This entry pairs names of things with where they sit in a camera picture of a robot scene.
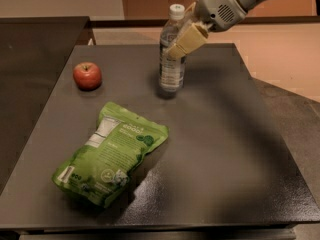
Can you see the green snack pouch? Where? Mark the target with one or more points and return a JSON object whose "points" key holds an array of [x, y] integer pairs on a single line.
{"points": [[99, 171]]}

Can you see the clear blue plastic water bottle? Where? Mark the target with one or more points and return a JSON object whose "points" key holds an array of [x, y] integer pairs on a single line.
{"points": [[171, 71]]}

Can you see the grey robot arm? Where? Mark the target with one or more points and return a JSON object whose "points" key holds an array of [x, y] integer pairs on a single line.
{"points": [[203, 17]]}

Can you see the red apple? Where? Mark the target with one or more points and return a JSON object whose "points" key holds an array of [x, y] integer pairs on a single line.
{"points": [[87, 76]]}

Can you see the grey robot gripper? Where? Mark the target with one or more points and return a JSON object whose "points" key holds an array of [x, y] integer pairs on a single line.
{"points": [[218, 8]]}

